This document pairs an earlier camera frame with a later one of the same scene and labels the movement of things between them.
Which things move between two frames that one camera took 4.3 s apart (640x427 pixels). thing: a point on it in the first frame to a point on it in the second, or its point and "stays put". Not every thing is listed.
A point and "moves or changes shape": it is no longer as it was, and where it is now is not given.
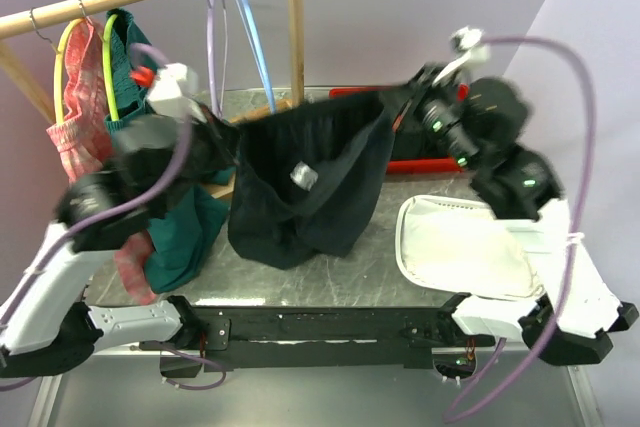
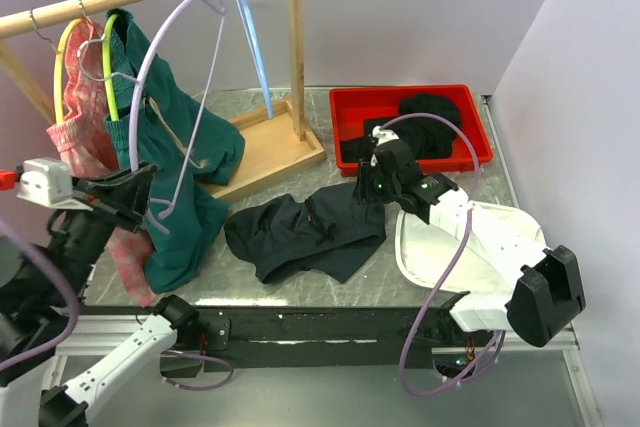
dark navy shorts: (307, 180) moves or changes shape
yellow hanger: (58, 72) stays put
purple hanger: (211, 50) to (165, 208)
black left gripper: (224, 137) to (119, 194)
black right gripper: (422, 90) to (363, 192)
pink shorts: (83, 140) stays put
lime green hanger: (107, 60) stays put
